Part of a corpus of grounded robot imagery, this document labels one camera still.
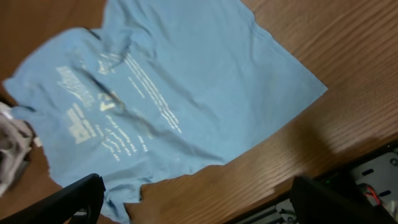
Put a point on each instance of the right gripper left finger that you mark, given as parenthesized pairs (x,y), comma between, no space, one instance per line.
(78,203)

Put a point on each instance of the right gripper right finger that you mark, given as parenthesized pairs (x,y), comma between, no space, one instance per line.
(314,202)

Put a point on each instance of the light blue t-shirt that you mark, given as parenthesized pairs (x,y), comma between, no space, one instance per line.
(162,89)

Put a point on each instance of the folded beige shirt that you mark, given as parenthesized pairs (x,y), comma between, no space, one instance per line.
(16,143)

